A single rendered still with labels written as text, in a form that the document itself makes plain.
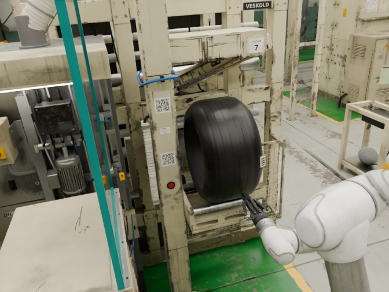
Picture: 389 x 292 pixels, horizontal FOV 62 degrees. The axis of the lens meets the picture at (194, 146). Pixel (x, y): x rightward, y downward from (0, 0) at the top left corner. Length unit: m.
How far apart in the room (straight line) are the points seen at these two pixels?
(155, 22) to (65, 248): 0.97
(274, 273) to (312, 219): 1.93
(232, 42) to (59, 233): 1.31
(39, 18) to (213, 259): 2.12
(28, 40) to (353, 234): 1.57
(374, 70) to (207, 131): 4.62
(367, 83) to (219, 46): 4.30
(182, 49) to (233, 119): 0.48
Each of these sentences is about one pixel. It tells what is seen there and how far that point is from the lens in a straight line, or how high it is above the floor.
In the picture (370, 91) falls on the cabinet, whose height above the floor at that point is 0.41.
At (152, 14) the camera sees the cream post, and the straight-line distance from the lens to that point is 1.53.
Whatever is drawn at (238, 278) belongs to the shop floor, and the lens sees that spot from 2.72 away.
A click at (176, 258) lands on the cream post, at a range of 2.09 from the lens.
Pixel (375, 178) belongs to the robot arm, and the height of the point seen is 1.51.
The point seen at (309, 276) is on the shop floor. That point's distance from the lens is 2.80.
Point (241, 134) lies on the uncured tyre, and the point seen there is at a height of 1.35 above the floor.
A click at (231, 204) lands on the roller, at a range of 1.87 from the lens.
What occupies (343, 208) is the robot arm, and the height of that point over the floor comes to 1.48.
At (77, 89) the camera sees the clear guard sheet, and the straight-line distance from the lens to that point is 0.70.
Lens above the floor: 1.98
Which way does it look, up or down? 25 degrees down
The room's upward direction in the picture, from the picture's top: 4 degrees counter-clockwise
